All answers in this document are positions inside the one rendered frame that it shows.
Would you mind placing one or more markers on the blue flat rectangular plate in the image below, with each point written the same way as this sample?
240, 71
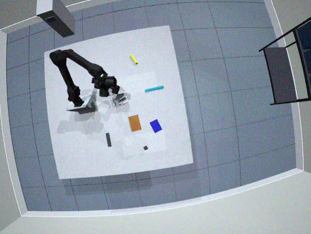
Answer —
155, 125

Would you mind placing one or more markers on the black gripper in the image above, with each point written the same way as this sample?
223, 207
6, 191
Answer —
114, 89

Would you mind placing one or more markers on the orange rectangular plate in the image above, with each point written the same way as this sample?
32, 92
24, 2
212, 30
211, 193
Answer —
134, 123

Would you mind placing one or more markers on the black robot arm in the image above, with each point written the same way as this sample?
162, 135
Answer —
58, 57

